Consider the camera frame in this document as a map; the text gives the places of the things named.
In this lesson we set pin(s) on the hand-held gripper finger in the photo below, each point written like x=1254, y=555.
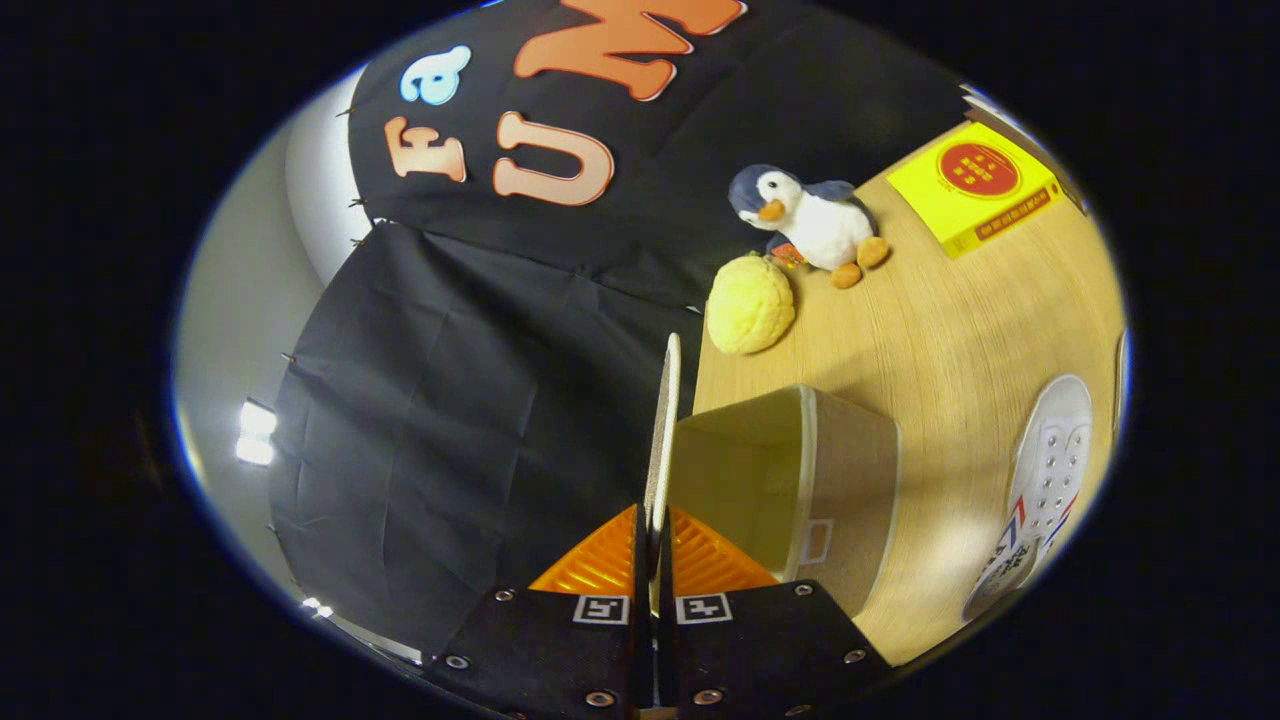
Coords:
x=666, y=660
x=642, y=660

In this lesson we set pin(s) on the brown fabric storage box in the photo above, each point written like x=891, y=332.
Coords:
x=850, y=480

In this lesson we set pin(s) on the yellow bread plush toy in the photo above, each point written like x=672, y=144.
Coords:
x=750, y=305

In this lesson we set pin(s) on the ceiling light panel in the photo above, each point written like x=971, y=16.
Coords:
x=256, y=430

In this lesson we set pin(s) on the penguin plush toy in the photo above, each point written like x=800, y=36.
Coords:
x=825, y=225

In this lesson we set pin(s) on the yellow book with red circle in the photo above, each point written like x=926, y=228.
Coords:
x=975, y=200

